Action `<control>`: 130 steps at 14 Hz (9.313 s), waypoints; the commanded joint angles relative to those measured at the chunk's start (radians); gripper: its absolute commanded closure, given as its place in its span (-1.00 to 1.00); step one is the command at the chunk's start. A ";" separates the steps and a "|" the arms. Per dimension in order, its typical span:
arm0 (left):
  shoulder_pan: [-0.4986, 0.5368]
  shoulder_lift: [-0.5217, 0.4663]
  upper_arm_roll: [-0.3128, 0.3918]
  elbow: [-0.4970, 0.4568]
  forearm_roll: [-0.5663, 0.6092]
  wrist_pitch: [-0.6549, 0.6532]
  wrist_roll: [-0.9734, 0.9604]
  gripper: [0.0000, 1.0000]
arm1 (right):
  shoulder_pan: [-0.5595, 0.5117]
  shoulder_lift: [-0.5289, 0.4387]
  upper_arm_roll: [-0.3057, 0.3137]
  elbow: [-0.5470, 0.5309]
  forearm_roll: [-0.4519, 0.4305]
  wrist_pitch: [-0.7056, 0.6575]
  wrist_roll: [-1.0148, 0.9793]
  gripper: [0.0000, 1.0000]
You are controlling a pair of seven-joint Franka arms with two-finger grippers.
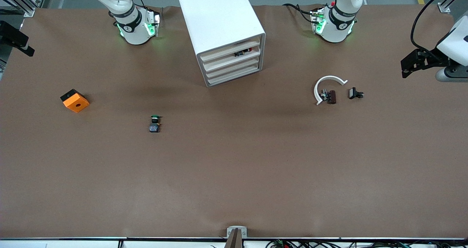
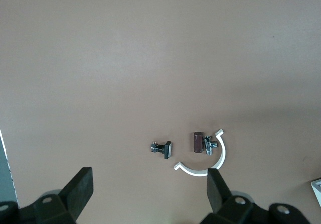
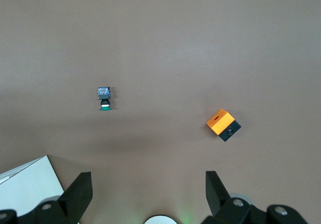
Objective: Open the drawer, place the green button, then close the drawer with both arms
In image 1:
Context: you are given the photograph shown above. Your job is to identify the white drawer cabinet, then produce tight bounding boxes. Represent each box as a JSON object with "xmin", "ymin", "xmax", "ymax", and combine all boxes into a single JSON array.
[{"xmin": 177, "ymin": 0, "xmax": 266, "ymax": 88}]

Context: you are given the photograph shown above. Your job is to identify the brown electrical component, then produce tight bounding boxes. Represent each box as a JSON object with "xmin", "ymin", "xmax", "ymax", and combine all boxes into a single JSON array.
[{"xmin": 320, "ymin": 89, "xmax": 337, "ymax": 105}]

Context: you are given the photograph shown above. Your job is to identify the green push button switch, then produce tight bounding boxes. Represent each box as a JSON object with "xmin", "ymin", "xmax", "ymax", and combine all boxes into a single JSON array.
[{"xmin": 149, "ymin": 115, "xmax": 163, "ymax": 133}]

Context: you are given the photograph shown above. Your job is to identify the orange and black block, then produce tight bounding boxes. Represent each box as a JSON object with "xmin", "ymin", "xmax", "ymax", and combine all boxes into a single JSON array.
[{"xmin": 60, "ymin": 89, "xmax": 90, "ymax": 113}]

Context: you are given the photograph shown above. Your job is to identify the tangled black cables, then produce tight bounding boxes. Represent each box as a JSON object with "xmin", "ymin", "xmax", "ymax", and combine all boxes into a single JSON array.
[{"xmin": 265, "ymin": 240, "xmax": 468, "ymax": 248}]

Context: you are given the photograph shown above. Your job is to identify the grey metal bracket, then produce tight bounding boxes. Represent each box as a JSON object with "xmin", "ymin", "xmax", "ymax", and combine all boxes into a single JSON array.
[{"xmin": 226, "ymin": 226, "xmax": 248, "ymax": 239}]

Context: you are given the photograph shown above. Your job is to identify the brown mount post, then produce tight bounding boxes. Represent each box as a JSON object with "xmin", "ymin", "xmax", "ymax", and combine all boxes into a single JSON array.
[{"xmin": 224, "ymin": 229, "xmax": 244, "ymax": 248}]

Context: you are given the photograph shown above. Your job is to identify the brown table mat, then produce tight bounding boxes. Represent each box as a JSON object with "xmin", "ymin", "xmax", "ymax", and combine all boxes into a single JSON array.
[{"xmin": 0, "ymin": 3, "xmax": 468, "ymax": 239}]

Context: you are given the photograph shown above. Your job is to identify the white C-shaped ring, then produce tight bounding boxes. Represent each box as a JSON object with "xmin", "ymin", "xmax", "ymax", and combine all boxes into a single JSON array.
[{"xmin": 314, "ymin": 75, "xmax": 348, "ymax": 106}]

